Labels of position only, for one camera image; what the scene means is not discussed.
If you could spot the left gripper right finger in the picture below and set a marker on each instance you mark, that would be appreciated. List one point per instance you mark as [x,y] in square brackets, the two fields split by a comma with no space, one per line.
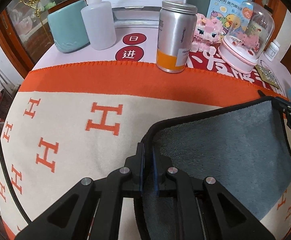
[205,209]

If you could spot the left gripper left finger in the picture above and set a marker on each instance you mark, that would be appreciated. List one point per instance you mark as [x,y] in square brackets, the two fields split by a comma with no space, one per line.
[91,209]

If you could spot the purple and grey towel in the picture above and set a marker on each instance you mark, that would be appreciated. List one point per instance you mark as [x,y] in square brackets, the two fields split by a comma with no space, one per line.
[245,147]

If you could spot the blister pill pack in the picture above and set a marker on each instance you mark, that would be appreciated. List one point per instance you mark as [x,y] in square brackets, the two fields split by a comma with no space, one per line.
[267,76]

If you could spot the white pill bottle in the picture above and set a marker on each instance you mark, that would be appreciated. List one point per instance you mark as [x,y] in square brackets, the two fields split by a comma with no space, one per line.
[272,50]

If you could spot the pink dome music box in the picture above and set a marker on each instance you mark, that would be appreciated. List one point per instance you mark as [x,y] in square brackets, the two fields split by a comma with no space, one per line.
[247,37]

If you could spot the orange white H blanket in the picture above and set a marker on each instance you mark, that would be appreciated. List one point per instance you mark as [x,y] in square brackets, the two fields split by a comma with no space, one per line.
[79,120]

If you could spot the blue illustrated box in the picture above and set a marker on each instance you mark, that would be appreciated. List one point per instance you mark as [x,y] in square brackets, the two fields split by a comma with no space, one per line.
[225,11]

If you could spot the pink block figure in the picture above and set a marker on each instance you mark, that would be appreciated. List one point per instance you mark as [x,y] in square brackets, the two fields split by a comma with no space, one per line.
[207,33]

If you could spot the silver orange can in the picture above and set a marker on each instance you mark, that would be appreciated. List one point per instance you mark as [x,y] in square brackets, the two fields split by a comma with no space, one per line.
[177,22]

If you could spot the red white printed mat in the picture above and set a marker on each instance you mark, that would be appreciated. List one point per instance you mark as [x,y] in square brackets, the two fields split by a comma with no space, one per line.
[141,46]

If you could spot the teal cylindrical container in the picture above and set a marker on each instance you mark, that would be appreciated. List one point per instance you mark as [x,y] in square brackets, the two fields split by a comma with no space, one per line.
[67,26]

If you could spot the white squeeze bottle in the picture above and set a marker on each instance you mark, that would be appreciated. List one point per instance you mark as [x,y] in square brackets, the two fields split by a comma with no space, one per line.
[99,24]

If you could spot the wooden glass door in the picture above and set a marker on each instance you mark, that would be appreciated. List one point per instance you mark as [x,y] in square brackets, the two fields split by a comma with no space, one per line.
[25,35]

